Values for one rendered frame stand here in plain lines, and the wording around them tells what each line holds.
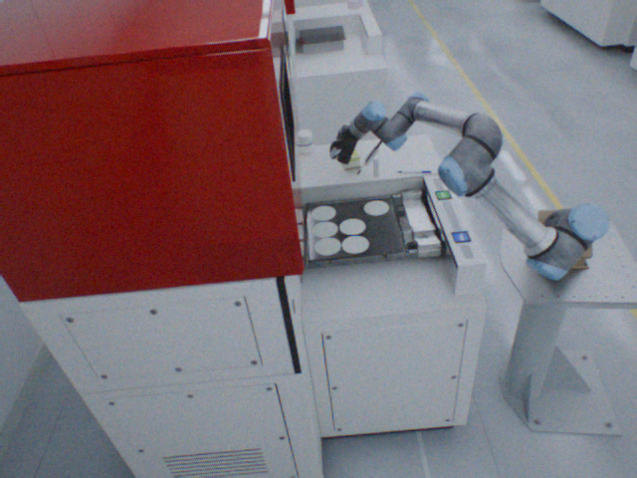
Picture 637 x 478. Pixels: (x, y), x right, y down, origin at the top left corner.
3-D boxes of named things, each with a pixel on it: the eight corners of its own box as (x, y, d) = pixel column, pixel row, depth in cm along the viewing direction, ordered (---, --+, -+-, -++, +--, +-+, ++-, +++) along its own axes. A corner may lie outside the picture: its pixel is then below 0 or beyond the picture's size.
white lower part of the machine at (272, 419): (155, 510, 206) (77, 395, 155) (187, 350, 270) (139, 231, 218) (325, 495, 205) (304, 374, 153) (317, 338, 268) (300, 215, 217)
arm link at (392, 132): (417, 128, 178) (395, 108, 177) (396, 152, 179) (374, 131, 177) (411, 131, 186) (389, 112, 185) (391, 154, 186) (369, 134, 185)
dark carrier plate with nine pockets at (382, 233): (310, 261, 181) (310, 260, 181) (307, 206, 208) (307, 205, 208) (404, 252, 181) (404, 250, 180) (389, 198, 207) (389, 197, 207)
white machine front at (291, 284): (295, 373, 153) (276, 280, 128) (293, 216, 216) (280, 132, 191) (305, 372, 153) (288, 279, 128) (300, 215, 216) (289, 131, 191)
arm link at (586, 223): (603, 224, 164) (622, 217, 150) (576, 255, 164) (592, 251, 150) (572, 201, 166) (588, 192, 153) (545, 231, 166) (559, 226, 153)
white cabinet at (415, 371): (322, 448, 220) (302, 325, 169) (314, 292, 295) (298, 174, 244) (468, 435, 219) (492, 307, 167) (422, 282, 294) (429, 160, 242)
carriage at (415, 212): (418, 258, 184) (418, 252, 182) (401, 201, 212) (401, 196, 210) (440, 256, 184) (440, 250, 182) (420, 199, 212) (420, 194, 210)
